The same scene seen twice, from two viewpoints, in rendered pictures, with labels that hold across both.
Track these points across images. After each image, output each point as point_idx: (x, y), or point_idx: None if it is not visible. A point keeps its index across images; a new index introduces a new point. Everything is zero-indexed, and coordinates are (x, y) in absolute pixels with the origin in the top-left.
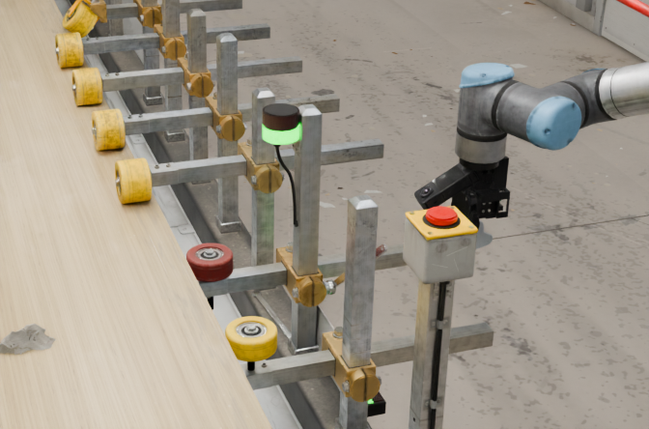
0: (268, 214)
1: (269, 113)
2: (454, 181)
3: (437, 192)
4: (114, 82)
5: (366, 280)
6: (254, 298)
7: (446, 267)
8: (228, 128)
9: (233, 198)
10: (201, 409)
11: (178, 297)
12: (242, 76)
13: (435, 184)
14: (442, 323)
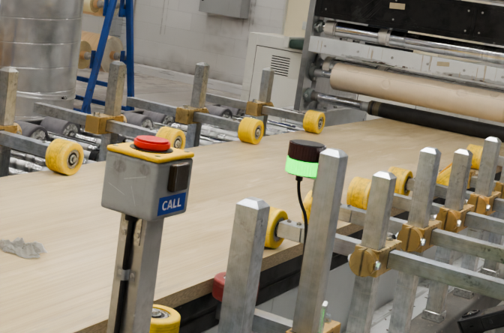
0: (361, 304)
1: (292, 140)
2: (499, 310)
3: (476, 316)
4: None
5: (236, 295)
6: None
7: (123, 193)
8: (403, 236)
9: (401, 315)
10: (15, 320)
11: (160, 283)
12: (501, 233)
13: (485, 310)
14: (124, 273)
